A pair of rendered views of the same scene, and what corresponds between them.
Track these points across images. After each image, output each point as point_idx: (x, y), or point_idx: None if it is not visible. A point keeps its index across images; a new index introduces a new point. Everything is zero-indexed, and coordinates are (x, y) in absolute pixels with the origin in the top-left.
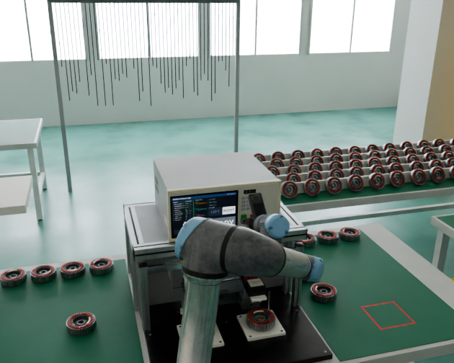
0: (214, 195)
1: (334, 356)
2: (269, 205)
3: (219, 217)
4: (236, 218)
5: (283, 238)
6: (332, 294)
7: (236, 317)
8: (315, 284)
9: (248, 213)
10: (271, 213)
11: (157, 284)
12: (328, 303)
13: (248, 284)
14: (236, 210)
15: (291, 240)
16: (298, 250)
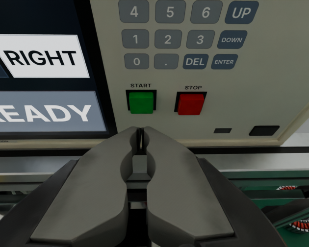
0: None
1: None
2: (302, 58)
3: (6, 91)
4: (105, 101)
5: (287, 179)
6: None
7: (130, 245)
8: (282, 186)
9: (165, 86)
10: (284, 96)
11: None
12: (298, 234)
13: (150, 241)
14: (95, 65)
15: None
16: None
